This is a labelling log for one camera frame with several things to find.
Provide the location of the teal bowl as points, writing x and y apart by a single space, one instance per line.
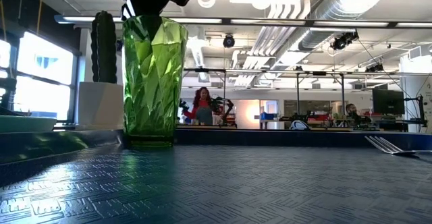
23 123

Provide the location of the dark green cactus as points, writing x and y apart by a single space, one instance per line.
104 48

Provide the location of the long ceiling light strip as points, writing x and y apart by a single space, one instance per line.
84 19

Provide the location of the white and blue round object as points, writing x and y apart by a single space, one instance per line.
299 125

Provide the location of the black computer monitor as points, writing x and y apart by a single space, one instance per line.
388 101

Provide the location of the blue plastic tray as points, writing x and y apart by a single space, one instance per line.
216 183

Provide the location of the white plant pot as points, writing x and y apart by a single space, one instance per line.
101 106

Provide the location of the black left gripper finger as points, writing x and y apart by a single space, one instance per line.
152 28
126 11

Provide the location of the silver ventilation duct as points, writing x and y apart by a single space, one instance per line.
337 4

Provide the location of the person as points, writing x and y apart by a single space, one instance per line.
354 112
202 109

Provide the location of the large bright window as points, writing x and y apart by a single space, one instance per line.
44 65

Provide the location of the black ceiling camera cluster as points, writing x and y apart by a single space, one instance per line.
342 41

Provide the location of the round black ceiling camera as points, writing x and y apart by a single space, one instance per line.
229 41

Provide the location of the black background workstation frame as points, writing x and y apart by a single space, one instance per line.
297 92

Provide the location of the black background robot arm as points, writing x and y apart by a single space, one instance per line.
224 106

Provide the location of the blue storage bin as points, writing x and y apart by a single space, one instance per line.
268 116

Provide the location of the green faceted plastic cup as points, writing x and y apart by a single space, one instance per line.
155 92

